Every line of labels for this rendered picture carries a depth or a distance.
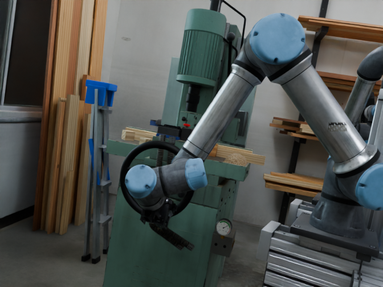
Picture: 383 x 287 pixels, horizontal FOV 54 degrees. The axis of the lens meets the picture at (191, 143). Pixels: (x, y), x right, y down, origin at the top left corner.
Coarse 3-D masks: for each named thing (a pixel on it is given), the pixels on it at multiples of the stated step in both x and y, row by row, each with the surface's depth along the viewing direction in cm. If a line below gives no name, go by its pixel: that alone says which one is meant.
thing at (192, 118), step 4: (180, 112) 165; (184, 112) 164; (188, 112) 164; (180, 116) 165; (184, 116) 164; (188, 116) 164; (192, 116) 164; (196, 116) 166; (200, 116) 174; (180, 120) 165; (188, 120) 164; (192, 120) 164; (196, 120) 167; (180, 124) 165; (192, 124) 164; (196, 124) 169; (192, 128) 164
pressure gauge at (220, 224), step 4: (220, 220) 145; (224, 220) 144; (228, 220) 145; (216, 224) 145; (220, 224) 145; (224, 224) 145; (228, 224) 144; (216, 228) 145; (220, 228) 145; (224, 228) 145; (228, 228) 144; (220, 232) 145; (224, 232) 145; (228, 232) 144; (224, 236) 147
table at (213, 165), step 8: (112, 144) 160; (120, 144) 160; (128, 144) 159; (136, 144) 160; (112, 152) 161; (120, 152) 160; (128, 152) 159; (144, 152) 157; (144, 160) 147; (152, 160) 147; (208, 160) 151; (216, 160) 152; (224, 160) 157; (208, 168) 151; (216, 168) 150; (224, 168) 150; (232, 168) 149; (240, 168) 148; (248, 168) 162; (224, 176) 150; (232, 176) 149; (240, 176) 148
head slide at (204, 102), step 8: (216, 80) 176; (208, 88) 175; (216, 88) 180; (184, 96) 178; (200, 96) 176; (208, 96) 175; (184, 104) 178; (200, 104) 176; (208, 104) 175; (192, 112) 177; (200, 112) 176
